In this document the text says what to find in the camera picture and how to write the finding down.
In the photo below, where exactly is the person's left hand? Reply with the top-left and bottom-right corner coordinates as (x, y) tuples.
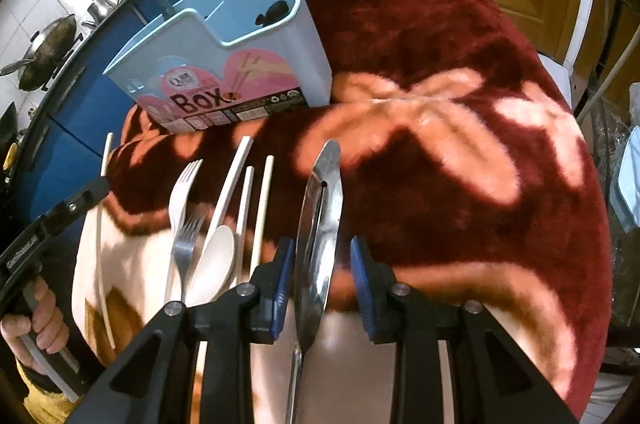
(0, 279), (70, 373)

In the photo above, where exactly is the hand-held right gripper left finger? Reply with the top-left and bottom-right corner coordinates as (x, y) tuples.
(62, 236), (297, 424)

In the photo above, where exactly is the person's left forearm yellow sleeve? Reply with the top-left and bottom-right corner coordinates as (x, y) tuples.
(14, 356), (83, 424)

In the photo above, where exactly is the red floral blanket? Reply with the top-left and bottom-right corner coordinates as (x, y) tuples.
(72, 0), (615, 424)

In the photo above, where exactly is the white plastic fork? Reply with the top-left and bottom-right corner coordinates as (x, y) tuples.
(164, 159), (204, 305)

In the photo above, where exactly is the white plastic spoon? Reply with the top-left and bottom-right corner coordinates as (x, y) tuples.
(186, 225), (237, 305)

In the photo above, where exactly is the dark kitchen countertop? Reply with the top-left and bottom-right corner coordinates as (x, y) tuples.
(10, 0), (281, 185)

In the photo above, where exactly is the light blue plastic item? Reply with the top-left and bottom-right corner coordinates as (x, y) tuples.
(606, 136), (640, 235)

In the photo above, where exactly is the light blue utensil box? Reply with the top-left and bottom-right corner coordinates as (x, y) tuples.
(102, 0), (333, 135)

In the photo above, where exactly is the steel fork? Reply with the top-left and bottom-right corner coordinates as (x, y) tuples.
(171, 206), (207, 305)

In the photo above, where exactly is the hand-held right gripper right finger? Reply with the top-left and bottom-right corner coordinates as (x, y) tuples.
(349, 236), (581, 424)

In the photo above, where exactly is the steel wok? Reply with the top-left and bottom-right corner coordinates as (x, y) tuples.
(0, 16), (83, 92)

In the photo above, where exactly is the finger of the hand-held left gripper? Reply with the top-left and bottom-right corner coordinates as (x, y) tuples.
(42, 177), (112, 231)

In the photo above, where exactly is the steel kettle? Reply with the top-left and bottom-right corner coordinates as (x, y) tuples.
(82, 0), (123, 24)

